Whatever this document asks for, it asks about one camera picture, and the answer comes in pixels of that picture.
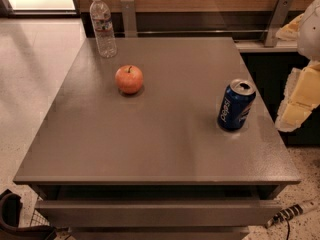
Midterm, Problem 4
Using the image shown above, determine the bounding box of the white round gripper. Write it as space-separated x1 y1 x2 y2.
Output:
275 0 320 132

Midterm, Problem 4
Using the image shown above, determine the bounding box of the blue pepsi can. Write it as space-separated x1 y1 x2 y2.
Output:
217 79 256 131

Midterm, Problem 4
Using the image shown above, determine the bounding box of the clear plastic water bottle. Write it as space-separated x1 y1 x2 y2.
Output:
90 0 117 58

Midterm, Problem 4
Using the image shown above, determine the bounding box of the red apple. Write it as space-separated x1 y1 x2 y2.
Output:
115 65 143 94

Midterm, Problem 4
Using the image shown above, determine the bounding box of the grey cabinet drawer front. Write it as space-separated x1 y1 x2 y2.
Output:
36 200 280 227

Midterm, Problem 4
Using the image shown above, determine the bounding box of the black object at bottom left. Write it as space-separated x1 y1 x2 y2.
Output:
0 189 56 240

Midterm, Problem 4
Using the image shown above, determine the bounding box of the right metal wall bracket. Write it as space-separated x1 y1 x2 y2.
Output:
264 0 293 48

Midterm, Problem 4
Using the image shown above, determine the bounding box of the metal wall bracket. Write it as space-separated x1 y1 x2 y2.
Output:
121 0 138 38
264 0 293 48

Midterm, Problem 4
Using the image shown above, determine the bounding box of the black white striped cable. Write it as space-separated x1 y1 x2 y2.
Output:
264 197 320 229

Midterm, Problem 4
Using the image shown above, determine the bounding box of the horizontal metal rail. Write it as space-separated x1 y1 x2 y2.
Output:
113 29 278 36

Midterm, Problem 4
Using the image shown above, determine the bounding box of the left metal wall bracket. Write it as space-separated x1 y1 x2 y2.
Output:
121 0 138 38

